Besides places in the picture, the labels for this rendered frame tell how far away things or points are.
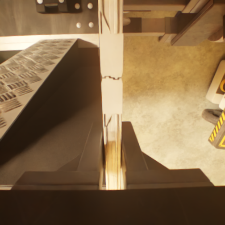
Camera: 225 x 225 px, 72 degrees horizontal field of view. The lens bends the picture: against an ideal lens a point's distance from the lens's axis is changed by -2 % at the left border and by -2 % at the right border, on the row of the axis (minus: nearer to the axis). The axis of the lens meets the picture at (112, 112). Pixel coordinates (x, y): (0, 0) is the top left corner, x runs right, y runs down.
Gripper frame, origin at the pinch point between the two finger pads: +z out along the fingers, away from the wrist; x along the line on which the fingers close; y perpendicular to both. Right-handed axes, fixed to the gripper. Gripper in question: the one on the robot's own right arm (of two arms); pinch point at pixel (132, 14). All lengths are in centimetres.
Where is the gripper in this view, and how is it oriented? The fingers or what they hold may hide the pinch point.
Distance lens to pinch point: 27.5
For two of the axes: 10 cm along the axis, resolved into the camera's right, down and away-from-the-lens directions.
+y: 0.2, 10.0, 0.5
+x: -0.1, -0.5, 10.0
